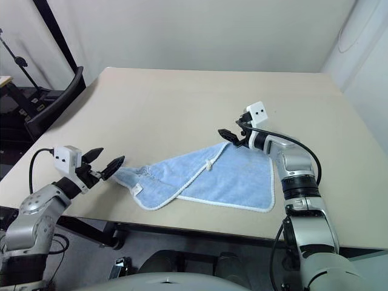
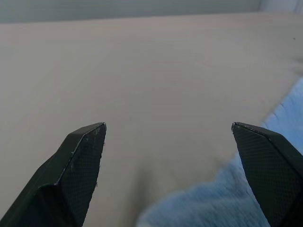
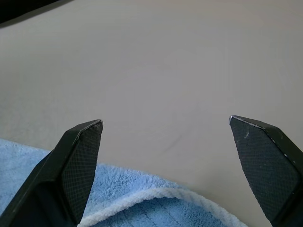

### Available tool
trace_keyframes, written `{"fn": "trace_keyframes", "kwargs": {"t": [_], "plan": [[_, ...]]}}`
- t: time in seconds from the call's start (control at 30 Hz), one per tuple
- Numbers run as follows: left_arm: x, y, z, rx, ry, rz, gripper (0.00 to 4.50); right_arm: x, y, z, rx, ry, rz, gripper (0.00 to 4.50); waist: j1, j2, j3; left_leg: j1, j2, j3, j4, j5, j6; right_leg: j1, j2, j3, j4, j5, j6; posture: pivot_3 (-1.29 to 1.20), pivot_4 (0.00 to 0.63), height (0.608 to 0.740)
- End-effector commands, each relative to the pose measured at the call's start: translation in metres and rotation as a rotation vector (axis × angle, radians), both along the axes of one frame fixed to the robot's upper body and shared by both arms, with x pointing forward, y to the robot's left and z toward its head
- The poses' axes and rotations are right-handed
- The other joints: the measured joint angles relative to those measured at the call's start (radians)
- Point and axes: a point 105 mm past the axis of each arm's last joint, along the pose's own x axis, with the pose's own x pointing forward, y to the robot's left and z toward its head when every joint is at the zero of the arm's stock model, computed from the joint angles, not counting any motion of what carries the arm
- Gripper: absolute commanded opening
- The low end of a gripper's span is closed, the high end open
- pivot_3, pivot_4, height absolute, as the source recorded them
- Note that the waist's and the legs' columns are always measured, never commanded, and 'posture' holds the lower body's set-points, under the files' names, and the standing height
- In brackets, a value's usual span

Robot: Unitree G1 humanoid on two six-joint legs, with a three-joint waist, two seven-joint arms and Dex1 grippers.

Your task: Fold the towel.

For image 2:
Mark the light blue cloth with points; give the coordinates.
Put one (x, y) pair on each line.
(213, 201)

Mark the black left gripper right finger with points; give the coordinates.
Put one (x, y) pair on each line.
(272, 165)

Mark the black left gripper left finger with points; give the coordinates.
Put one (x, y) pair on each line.
(71, 170)

